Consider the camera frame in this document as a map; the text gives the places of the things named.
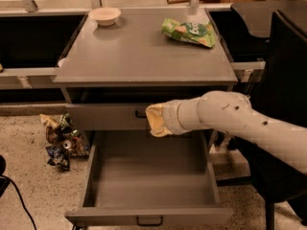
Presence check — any open grey middle drawer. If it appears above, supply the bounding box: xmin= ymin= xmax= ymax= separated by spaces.
xmin=65 ymin=130 xmax=233 ymax=228

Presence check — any black office chair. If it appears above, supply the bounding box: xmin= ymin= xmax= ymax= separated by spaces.
xmin=217 ymin=0 xmax=307 ymax=230

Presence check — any grey drawer cabinet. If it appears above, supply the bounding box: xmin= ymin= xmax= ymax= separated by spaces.
xmin=52 ymin=7 xmax=239 ymax=228

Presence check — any wooden stick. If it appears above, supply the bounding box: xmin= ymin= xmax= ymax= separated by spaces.
xmin=167 ymin=0 xmax=189 ymax=5

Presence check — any pile of snack wrappers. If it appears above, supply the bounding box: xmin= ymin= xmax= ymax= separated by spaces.
xmin=39 ymin=113 xmax=89 ymax=171

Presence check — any white bowl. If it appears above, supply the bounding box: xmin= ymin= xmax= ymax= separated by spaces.
xmin=88 ymin=8 xmax=121 ymax=26

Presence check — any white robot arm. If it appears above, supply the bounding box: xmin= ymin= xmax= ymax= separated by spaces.
xmin=145 ymin=91 xmax=307 ymax=173

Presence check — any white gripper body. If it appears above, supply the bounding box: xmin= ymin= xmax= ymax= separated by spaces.
xmin=162 ymin=100 xmax=188 ymax=135

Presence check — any green snack bag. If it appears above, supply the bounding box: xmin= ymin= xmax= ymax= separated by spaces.
xmin=162 ymin=18 xmax=215 ymax=48

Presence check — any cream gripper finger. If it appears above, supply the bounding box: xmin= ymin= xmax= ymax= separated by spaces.
xmin=146 ymin=103 xmax=165 ymax=117
xmin=151 ymin=126 xmax=171 ymax=137

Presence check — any yellow sponge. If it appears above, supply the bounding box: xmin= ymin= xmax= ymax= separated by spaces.
xmin=149 ymin=110 xmax=165 ymax=133

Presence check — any closed grey top drawer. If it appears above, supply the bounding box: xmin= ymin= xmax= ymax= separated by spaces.
xmin=67 ymin=103 xmax=150 ymax=130

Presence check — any black cable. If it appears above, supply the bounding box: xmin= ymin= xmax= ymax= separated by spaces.
xmin=0 ymin=174 xmax=37 ymax=230

